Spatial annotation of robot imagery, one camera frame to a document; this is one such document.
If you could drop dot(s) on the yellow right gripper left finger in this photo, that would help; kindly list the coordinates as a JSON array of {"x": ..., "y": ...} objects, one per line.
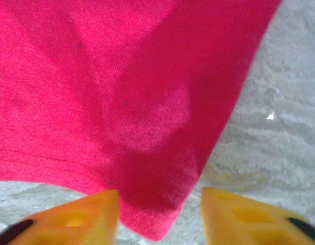
[{"x": 83, "y": 224}]

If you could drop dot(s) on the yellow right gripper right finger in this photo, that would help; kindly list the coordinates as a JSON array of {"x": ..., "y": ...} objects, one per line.
[{"x": 244, "y": 224}]

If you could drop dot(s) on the red t-shirt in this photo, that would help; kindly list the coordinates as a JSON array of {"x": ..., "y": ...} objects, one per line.
[{"x": 121, "y": 89}]

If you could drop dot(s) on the small white scrap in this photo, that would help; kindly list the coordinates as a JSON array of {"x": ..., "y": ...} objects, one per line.
[{"x": 270, "y": 116}]

